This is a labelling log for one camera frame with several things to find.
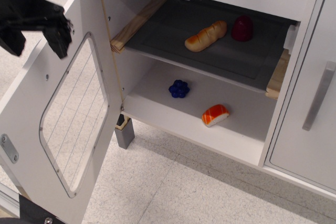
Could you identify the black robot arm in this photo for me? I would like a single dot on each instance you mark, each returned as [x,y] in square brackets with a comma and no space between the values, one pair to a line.
[34,15]

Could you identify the silver right door handle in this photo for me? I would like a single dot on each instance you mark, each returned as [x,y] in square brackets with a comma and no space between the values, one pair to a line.
[320,94]

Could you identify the toy bread loaf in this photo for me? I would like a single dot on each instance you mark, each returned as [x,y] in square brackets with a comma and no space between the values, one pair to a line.
[206,36]

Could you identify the grey oven tray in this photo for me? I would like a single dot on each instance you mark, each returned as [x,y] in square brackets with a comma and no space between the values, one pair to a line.
[250,63]

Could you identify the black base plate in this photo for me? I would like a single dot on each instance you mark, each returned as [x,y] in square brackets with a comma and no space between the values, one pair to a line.
[29,212]

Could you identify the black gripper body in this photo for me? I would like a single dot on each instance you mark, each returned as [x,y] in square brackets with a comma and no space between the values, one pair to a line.
[34,15]

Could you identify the white toy kitchen cabinet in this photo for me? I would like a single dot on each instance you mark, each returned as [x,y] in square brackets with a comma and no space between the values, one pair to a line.
[144,82]

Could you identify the toy salmon sushi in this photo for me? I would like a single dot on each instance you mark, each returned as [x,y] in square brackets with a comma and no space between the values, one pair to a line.
[215,114]

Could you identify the blue toy grapes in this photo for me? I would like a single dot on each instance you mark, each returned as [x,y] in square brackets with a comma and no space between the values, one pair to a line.
[179,89]

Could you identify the grey cabinet leg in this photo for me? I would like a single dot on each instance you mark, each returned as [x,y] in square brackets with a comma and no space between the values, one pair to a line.
[124,131]

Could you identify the white right cabinet door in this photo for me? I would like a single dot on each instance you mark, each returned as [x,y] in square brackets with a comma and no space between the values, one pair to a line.
[309,156]

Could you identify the white oven door with window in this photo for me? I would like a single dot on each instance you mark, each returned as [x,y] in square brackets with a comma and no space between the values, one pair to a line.
[58,117]

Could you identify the dark red toy cup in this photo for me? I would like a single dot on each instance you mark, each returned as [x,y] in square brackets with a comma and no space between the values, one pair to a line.
[242,29]

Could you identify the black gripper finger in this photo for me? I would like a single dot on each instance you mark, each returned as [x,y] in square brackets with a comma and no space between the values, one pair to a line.
[13,41]
[58,37]

